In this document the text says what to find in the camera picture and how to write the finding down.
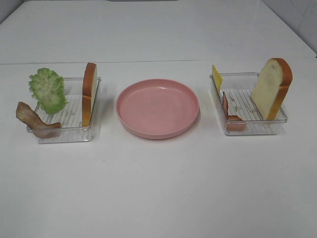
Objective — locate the right clear plastic tray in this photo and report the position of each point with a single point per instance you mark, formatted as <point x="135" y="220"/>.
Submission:
<point x="238" y="88"/>

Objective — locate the bacon strip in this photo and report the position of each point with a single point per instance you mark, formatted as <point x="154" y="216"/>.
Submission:
<point x="233" y="122"/>
<point x="28" y="116"/>

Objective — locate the bread slice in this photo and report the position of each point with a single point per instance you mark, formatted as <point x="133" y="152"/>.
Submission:
<point x="272" y="86"/>
<point x="89" y="89"/>

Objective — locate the green lettuce leaf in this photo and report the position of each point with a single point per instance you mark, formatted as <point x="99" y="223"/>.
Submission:
<point x="47" y="87"/>

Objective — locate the clear plastic tray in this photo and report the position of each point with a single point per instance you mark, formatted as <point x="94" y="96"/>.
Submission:
<point x="238" y="88"/>
<point x="71" y="116"/>

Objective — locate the yellow cheese slice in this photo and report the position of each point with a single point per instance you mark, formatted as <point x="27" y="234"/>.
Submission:
<point x="217" y="78"/>

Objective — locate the pink round plate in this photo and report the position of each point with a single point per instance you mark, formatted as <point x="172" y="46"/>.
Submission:
<point x="157" y="108"/>

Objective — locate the left clear plastic tray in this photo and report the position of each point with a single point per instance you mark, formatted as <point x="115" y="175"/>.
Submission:
<point x="71" y="116"/>

